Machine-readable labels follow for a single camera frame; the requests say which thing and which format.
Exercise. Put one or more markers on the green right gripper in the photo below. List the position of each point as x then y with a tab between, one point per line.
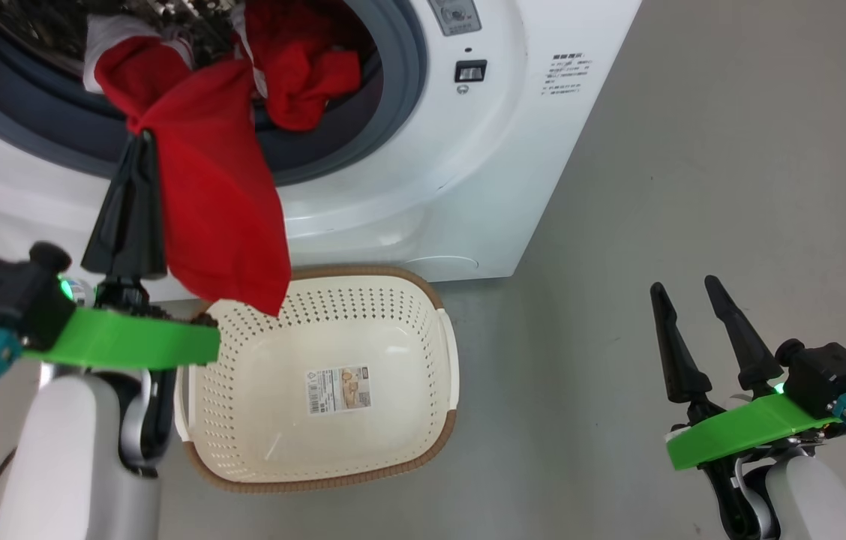
745	431

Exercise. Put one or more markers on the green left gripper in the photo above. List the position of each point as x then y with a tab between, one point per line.
123	341

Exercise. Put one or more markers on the red garment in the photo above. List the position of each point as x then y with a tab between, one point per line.
213	195
303	75

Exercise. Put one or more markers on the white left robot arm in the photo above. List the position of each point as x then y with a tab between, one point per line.
70	465

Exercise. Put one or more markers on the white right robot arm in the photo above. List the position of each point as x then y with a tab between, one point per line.
820	502

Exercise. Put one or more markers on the cream perforated laundry basket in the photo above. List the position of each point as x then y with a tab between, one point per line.
243	420

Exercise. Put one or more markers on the white front-load washing machine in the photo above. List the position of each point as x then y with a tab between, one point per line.
543	187

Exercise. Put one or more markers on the printed instruction label sticker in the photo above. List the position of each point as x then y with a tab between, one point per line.
339	390

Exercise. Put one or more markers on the black lid latch slot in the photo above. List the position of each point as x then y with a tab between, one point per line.
471	71

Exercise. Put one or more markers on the grey warning label sticker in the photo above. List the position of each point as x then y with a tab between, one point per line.
454	16

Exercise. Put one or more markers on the round white filter cover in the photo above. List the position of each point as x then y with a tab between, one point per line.
442	262

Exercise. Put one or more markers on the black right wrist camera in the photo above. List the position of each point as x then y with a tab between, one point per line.
828	375

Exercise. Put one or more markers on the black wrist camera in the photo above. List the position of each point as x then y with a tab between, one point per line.
828	375
3	300

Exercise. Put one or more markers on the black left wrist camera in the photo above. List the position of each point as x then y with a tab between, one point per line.
3	300

